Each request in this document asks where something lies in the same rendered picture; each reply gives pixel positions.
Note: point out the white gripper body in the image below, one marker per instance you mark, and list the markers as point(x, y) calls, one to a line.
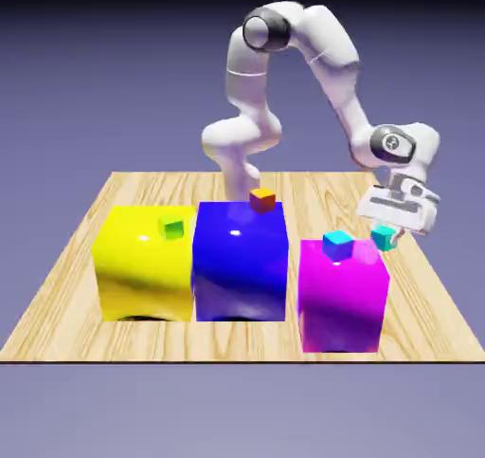
point(394, 207)

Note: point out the large yellow box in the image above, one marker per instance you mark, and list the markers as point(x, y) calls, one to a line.
point(144, 264)

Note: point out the large magenta box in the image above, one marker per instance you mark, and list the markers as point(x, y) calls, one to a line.
point(343, 298)

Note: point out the large blue box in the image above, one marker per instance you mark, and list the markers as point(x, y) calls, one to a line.
point(239, 264)

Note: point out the small green cube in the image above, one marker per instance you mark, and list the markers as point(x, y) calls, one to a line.
point(172, 228)

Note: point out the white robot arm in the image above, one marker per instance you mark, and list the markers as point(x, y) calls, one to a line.
point(246, 86)

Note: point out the small cyan cube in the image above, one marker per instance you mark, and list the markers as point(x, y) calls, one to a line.
point(337, 243)

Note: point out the small orange cube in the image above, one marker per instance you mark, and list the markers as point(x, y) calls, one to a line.
point(262, 199)

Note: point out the small teal cube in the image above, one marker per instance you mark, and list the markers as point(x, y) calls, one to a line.
point(382, 237)

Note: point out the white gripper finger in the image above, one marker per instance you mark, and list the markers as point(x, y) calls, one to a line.
point(398, 237)

